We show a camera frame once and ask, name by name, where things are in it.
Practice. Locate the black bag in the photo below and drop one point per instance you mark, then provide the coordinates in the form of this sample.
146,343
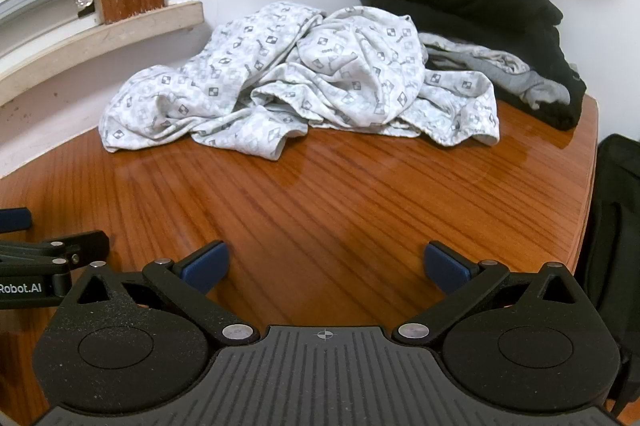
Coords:
615,231

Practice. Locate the white patterned pajama pants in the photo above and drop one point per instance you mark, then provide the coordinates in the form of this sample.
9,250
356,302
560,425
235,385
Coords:
350,70

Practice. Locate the beige window sill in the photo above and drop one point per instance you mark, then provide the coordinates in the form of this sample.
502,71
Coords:
100,40

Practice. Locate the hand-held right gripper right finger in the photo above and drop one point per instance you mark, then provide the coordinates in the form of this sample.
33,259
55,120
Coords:
445,268

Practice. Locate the flat black folded garment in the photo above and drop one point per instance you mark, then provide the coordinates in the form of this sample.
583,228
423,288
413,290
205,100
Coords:
560,75

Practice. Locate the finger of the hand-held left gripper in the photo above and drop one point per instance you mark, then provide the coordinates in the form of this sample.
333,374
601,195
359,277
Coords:
75,248
15,221

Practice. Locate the grey white folded garment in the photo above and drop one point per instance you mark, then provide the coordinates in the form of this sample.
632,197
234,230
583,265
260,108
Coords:
500,65

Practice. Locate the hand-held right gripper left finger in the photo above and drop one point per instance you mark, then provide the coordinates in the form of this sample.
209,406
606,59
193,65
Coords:
207,267

